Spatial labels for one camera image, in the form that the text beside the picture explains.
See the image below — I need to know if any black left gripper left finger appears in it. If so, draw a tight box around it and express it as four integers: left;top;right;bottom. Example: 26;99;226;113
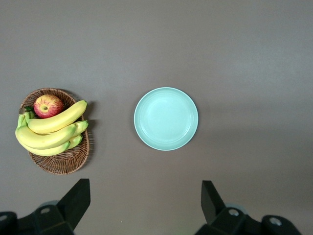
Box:
33;178;91;235

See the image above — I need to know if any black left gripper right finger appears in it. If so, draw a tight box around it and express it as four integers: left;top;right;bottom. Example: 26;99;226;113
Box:
195;180;264;235

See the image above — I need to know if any mint green round plate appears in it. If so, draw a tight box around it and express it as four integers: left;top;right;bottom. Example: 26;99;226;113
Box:
134;87;199;151

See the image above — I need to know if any brown wicker basket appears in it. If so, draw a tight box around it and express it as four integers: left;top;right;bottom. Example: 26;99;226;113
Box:
19;88;90;175

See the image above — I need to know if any yellow banana bunch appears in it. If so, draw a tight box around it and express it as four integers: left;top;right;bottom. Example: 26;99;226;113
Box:
15;99;89;157

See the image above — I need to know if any red yellow apple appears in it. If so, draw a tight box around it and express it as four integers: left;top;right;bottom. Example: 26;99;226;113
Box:
33;94;64;119

